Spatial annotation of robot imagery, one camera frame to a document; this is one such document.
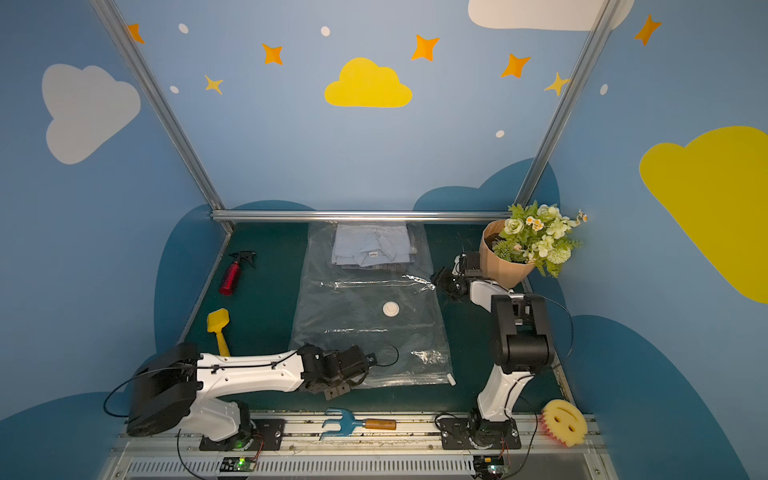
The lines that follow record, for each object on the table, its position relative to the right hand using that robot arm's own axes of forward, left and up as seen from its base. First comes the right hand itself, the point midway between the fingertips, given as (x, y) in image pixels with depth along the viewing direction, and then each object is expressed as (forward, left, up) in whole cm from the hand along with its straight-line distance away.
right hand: (441, 277), depth 100 cm
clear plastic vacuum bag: (-2, +25, -5) cm, 26 cm away
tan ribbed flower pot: (-2, -19, +7) cm, 20 cm away
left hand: (-33, +28, -2) cm, 43 cm away
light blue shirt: (+15, +28, -1) cm, 32 cm away
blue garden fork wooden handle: (-45, +26, -3) cm, 52 cm away
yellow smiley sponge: (-41, -29, -2) cm, 51 cm away
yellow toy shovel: (-20, +71, -2) cm, 74 cm away
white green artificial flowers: (+1, -25, +21) cm, 32 cm away
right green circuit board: (-52, -10, -5) cm, 53 cm away
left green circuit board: (-56, +51, -4) cm, 76 cm away
